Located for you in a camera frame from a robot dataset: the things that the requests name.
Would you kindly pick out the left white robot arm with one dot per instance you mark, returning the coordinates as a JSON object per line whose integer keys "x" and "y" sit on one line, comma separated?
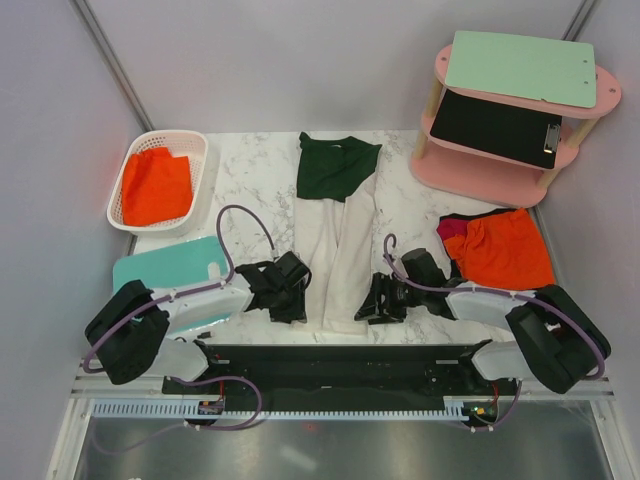
{"x": 137, "y": 329}

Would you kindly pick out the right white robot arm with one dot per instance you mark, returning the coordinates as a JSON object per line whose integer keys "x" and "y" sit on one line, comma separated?
{"x": 554, "y": 341}

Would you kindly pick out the pink two-tier shelf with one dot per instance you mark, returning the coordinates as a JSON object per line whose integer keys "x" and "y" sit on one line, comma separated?
{"x": 487, "y": 177}

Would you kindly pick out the orange t shirt pile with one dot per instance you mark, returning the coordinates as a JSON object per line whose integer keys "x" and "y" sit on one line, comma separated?
{"x": 503, "y": 249}

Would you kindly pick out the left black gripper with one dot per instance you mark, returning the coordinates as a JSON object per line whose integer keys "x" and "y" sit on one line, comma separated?
{"x": 296, "y": 311}

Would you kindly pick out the magenta t shirt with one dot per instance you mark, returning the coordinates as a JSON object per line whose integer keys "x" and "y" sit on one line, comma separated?
{"x": 450, "y": 227}

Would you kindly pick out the mint green board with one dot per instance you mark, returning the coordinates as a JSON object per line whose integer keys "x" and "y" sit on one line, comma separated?
{"x": 550, "y": 70}

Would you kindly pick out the dark green t shirt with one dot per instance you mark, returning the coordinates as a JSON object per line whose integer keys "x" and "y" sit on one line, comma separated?
{"x": 334, "y": 169}

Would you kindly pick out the aluminium frame rail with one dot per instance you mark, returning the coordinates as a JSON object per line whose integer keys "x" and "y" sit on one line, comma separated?
{"x": 150, "y": 387}

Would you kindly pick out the teal cutting board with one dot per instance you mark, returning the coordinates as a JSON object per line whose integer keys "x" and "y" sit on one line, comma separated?
{"x": 173, "y": 266}

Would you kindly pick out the black clipboard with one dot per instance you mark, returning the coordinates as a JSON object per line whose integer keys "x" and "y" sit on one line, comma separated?
{"x": 519, "y": 134}

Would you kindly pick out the orange t shirt in basket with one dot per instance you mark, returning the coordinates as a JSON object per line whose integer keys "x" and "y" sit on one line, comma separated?
{"x": 156, "y": 187}

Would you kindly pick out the white slotted cable duct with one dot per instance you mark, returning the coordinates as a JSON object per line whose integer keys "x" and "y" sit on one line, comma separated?
{"x": 191, "y": 409}

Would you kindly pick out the white plastic laundry basket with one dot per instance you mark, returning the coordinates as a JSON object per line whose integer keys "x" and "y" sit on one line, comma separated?
{"x": 203, "y": 169}

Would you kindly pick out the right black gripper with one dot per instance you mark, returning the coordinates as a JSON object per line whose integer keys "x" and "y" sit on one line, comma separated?
{"x": 372, "y": 309}

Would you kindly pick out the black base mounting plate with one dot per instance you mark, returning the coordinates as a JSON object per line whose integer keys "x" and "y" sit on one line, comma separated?
{"x": 365, "y": 377}

